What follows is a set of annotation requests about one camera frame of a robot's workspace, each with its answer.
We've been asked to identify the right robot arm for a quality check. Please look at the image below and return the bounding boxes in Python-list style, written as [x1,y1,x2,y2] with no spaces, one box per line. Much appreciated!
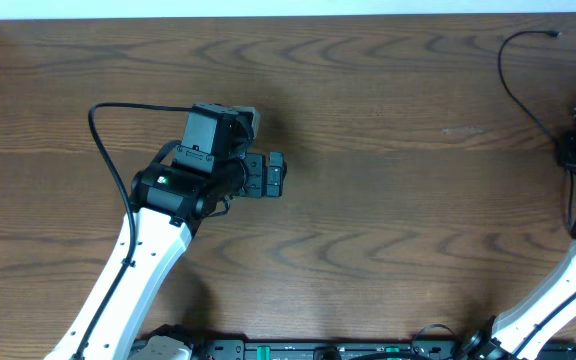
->
[455,220,576,359]

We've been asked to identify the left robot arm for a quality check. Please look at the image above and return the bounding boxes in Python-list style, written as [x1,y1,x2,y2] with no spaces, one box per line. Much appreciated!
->
[47,102,287,360]

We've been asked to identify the right camera cable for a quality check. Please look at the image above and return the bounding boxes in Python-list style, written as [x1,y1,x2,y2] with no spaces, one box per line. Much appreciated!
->
[512,272,576,360]

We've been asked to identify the black USB cable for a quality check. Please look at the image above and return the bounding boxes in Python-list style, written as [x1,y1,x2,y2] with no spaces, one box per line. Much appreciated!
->
[496,29,576,231]

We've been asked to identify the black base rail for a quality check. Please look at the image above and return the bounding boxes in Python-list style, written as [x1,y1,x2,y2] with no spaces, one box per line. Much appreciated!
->
[132,324,576,360]

